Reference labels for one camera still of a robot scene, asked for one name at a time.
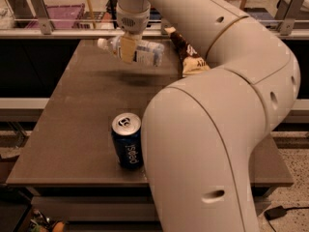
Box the clear blue plastic water bottle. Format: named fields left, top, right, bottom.
left=98, top=36, right=164, bottom=67

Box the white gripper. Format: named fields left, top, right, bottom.
left=116, top=6, right=150, bottom=64

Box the right metal railing bracket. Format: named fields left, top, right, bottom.
left=275, top=0, right=304, bottom=36

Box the brown and cream chip bag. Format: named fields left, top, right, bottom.
left=165, top=27, right=210, bottom=77

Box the purple plastic crate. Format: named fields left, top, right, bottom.
left=27, top=3, right=85, bottom=29

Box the yellow broom handle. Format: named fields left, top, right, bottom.
left=87, top=0, right=96, bottom=29

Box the blue pepsi soda can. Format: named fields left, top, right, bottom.
left=111, top=113, right=143, bottom=170

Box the left metal railing bracket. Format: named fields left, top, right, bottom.
left=31, top=0, right=54, bottom=35

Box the metal railing bracket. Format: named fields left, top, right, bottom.
left=275, top=0, right=304, bottom=36
left=31, top=0, right=54, bottom=35

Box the black power adapter with cable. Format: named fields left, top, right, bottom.
left=264, top=206, right=309, bottom=232

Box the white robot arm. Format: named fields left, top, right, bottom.
left=117, top=0, right=300, bottom=232

